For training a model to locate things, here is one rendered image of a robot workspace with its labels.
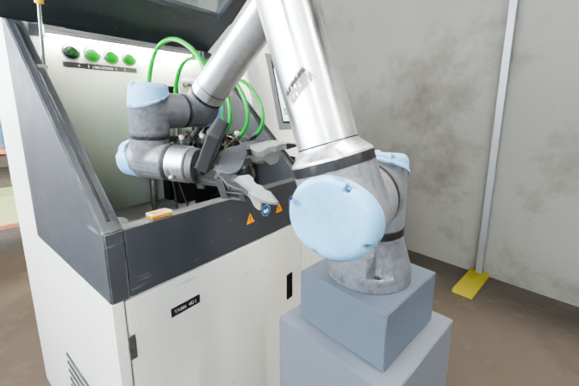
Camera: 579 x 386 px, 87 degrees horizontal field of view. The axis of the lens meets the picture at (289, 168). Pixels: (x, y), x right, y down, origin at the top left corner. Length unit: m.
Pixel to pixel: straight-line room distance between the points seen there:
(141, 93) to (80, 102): 0.62
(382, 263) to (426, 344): 0.17
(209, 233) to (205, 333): 0.29
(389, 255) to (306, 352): 0.24
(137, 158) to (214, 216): 0.29
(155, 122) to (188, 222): 0.29
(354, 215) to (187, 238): 0.55
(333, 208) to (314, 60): 0.18
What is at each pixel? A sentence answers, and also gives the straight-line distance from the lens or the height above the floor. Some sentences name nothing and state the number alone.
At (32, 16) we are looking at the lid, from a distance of 1.26.
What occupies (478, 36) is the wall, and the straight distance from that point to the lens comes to 2.60.
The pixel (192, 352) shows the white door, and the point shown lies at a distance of 1.00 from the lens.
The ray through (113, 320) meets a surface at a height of 0.76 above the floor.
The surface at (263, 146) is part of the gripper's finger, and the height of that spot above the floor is 1.13.
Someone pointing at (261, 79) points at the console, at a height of 1.33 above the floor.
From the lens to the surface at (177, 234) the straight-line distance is 0.81.
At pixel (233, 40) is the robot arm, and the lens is 0.65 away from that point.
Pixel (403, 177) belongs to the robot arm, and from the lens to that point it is 0.53.
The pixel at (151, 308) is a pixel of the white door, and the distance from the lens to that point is 0.85.
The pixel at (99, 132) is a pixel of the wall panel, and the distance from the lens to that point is 1.27.
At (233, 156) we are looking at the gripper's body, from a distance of 0.59.
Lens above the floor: 1.20
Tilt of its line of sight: 11 degrees down
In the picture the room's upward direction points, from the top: straight up
